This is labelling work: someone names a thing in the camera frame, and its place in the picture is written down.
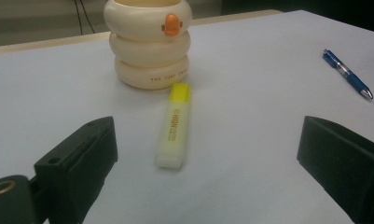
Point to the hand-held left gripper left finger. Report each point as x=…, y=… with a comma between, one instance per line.
x=79, y=161

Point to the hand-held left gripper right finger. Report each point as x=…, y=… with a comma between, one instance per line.
x=346, y=161

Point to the blue ballpoint pen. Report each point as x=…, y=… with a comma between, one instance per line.
x=349, y=74

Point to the yellow highlighter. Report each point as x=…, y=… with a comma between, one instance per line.
x=173, y=130

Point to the cream duck pen holder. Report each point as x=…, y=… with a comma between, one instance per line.
x=144, y=53

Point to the right black curtain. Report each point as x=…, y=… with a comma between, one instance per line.
x=315, y=9

